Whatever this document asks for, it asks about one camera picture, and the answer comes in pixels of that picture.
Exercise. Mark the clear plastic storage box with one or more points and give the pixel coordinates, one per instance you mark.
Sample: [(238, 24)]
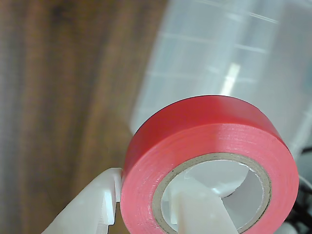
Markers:
[(207, 61)]

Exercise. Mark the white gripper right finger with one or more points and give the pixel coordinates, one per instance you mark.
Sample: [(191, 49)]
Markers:
[(202, 212)]

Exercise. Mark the red tape roll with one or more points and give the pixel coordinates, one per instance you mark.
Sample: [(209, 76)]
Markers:
[(195, 136)]

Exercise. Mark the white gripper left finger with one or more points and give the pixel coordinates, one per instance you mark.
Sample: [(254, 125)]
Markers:
[(83, 209)]

